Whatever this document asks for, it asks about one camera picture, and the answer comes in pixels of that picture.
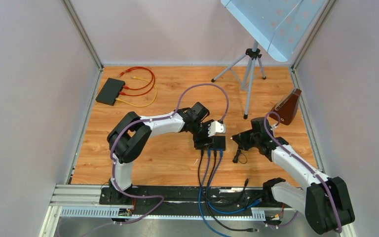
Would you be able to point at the black power adapter with cord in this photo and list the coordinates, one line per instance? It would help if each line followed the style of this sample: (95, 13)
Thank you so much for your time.
(237, 159)

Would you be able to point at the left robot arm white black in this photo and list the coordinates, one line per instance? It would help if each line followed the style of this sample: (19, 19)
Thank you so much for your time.
(129, 137)

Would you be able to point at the light blue perforated panel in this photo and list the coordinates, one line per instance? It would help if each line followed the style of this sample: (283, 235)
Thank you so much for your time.
(277, 25)

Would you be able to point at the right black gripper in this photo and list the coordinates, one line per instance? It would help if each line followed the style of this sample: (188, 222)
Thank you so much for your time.
(240, 139)

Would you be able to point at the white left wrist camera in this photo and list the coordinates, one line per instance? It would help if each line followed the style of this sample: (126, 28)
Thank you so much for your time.
(215, 128)

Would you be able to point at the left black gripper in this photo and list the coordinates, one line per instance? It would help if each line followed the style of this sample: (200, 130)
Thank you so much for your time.
(199, 142)

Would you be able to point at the grey tripod stand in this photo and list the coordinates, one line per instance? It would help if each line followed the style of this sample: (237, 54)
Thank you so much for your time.
(254, 68)

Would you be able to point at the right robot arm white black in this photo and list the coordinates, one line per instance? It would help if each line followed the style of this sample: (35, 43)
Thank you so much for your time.
(323, 200)

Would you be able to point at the brown wooden metronome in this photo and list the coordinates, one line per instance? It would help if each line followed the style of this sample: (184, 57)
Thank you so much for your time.
(287, 107)

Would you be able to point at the aluminium frame rail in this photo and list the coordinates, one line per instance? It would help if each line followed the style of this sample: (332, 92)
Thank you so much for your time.
(83, 201)

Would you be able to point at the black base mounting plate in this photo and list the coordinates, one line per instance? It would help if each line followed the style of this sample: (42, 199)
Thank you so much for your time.
(187, 200)

